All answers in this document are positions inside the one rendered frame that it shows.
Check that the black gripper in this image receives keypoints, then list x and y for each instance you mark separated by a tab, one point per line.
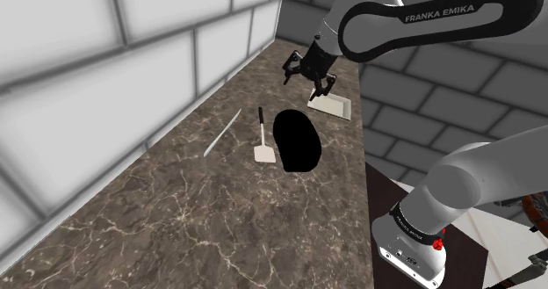
319	61

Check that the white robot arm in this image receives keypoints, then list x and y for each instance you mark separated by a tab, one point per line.
471	181

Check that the white square tray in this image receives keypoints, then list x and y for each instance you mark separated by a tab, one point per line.
332	105

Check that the black oval object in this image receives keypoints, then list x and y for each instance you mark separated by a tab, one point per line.
297	142

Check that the thin silver knife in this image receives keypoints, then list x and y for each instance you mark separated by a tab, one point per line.
222	133

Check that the dark robot stand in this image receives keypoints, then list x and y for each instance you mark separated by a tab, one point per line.
385	202

